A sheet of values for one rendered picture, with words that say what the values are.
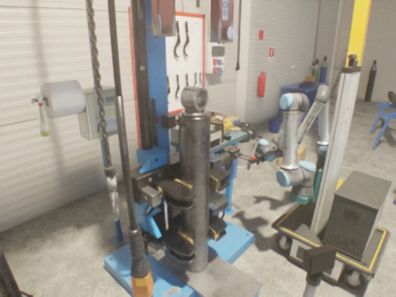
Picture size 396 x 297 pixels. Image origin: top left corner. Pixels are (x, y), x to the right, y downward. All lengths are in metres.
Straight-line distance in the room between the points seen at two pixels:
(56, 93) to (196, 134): 1.04
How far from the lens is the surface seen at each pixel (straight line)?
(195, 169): 1.74
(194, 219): 1.97
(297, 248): 2.61
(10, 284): 0.89
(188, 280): 2.29
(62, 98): 2.05
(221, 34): 1.70
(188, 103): 1.64
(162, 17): 1.54
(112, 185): 0.92
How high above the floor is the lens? 1.90
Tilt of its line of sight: 22 degrees down
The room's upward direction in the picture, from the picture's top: straight up
